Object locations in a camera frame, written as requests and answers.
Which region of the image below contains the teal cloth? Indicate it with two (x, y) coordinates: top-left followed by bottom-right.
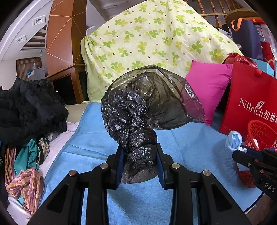
(14, 138), (41, 172)

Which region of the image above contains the clover print quilt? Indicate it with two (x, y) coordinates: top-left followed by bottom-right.
(81, 0), (244, 102)

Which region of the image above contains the light blue blanket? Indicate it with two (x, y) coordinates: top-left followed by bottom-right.
(40, 102), (269, 225)

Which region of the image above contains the orange pink striped scarf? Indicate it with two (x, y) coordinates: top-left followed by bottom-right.
(5, 168), (45, 215)

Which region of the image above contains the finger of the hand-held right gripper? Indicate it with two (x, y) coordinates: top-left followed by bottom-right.
(231, 147), (263, 169)

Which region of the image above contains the red plastic mesh basket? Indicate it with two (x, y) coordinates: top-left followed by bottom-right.
(236, 120), (277, 188)

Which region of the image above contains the light blue box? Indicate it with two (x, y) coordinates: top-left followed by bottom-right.
(251, 58), (276, 77)

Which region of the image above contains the pink pillow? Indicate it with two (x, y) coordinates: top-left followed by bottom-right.
(185, 60), (234, 126)

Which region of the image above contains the black ruffled cloth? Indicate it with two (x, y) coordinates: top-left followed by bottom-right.
(0, 78), (69, 148)

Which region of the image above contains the black plastic trash bag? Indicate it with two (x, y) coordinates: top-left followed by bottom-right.
(101, 65), (205, 184)

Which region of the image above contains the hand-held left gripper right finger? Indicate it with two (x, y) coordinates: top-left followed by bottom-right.
(156, 143), (249, 225)

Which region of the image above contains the round wooden table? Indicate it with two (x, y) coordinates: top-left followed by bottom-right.
(225, 9), (260, 22)

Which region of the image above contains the red plastic bag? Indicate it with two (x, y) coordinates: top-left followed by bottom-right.
(223, 53), (258, 68)

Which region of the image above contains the red shopping bag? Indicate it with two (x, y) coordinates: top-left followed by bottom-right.
(220, 62), (277, 139)

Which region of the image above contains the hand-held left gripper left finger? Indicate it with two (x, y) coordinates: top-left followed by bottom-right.
(27, 144), (124, 225)

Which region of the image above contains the white tissue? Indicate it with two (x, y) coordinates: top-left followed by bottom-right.
(225, 131), (244, 154)

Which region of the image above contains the wooden stair railing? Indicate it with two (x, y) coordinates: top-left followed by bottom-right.
(194, 0), (238, 29)

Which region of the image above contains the wooden cabinet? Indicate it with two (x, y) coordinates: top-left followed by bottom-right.
(45, 0), (87, 105)

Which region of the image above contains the beige cushion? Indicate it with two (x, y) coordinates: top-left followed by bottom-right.
(64, 103), (90, 125)

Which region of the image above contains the navy bag with orange handles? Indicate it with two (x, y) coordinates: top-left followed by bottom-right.
(230, 18), (263, 60)

